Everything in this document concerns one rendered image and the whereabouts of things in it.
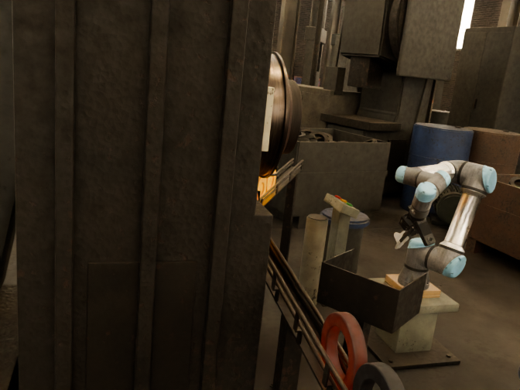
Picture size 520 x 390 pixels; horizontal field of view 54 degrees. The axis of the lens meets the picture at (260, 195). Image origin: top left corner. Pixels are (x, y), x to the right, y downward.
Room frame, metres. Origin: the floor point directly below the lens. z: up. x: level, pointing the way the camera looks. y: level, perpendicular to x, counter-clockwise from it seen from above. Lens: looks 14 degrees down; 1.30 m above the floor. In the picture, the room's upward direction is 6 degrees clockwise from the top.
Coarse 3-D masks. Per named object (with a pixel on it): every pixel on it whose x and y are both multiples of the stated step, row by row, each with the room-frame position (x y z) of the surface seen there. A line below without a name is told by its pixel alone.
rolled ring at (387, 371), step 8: (360, 368) 0.95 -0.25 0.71; (368, 368) 0.92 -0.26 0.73; (376, 368) 0.90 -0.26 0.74; (384, 368) 0.90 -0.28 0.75; (360, 376) 0.95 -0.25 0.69; (368, 376) 0.92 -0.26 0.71; (376, 376) 0.89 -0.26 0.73; (384, 376) 0.87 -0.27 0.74; (392, 376) 0.88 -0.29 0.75; (360, 384) 0.94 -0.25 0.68; (368, 384) 0.94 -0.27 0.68; (384, 384) 0.87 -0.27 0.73; (392, 384) 0.86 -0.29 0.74; (400, 384) 0.86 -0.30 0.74
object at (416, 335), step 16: (416, 320) 2.24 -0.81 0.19; (432, 320) 2.27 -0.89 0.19; (384, 336) 2.33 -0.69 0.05; (400, 336) 2.22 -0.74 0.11; (416, 336) 2.25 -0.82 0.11; (432, 336) 2.28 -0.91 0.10; (384, 352) 2.22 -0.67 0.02; (400, 352) 2.23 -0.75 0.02; (416, 352) 2.25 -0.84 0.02; (432, 352) 2.27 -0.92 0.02; (448, 352) 2.28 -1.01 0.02; (400, 368) 2.11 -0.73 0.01
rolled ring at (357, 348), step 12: (336, 312) 1.10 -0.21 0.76; (324, 324) 1.14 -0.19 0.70; (336, 324) 1.08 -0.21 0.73; (348, 324) 1.04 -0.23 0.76; (324, 336) 1.13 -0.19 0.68; (336, 336) 1.13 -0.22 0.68; (348, 336) 1.02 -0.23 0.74; (360, 336) 1.02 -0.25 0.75; (324, 348) 1.12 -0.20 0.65; (336, 348) 1.12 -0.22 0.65; (348, 348) 1.01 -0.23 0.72; (360, 348) 1.00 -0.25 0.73; (336, 360) 1.11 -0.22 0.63; (348, 360) 1.00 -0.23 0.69; (360, 360) 0.98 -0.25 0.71; (348, 372) 1.00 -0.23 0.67; (348, 384) 0.99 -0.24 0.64
